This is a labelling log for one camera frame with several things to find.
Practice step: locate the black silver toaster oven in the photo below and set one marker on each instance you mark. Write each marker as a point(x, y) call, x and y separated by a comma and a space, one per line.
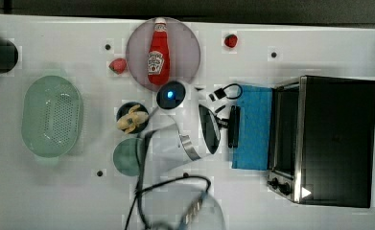
point(313, 136)

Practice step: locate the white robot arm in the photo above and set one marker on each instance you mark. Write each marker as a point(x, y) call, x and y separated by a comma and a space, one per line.
point(192, 135)

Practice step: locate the red ketchup bottle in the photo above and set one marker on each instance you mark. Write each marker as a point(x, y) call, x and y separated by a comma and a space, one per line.
point(159, 55)

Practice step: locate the peeled yellow banana toy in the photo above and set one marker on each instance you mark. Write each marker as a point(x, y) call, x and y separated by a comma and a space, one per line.
point(133, 119)

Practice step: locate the grey round plate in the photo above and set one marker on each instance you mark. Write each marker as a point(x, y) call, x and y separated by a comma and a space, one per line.
point(183, 46)

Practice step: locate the dark blue small bowl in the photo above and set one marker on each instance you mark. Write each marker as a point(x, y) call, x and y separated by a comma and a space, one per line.
point(124, 109)

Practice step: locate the green mug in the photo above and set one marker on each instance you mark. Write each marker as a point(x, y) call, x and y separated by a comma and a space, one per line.
point(127, 156)

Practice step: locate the large red strawberry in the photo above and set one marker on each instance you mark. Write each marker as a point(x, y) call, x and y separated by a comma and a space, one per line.
point(118, 66)

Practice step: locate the small red strawberry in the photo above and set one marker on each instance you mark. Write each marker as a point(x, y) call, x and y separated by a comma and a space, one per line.
point(231, 41)

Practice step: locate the green perforated colander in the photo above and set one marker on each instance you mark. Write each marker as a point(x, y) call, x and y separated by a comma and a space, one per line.
point(52, 116)

